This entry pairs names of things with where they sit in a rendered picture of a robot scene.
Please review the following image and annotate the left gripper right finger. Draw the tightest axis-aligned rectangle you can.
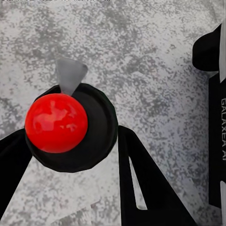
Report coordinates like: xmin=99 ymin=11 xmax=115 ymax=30
xmin=117 ymin=125 xmax=197 ymax=226

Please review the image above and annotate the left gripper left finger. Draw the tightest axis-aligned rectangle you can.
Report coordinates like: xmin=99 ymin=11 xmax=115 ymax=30
xmin=0 ymin=128 xmax=32 ymax=219

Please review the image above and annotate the insectifuge atomizer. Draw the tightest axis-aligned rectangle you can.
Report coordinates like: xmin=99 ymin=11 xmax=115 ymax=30
xmin=25 ymin=58 xmax=119 ymax=173

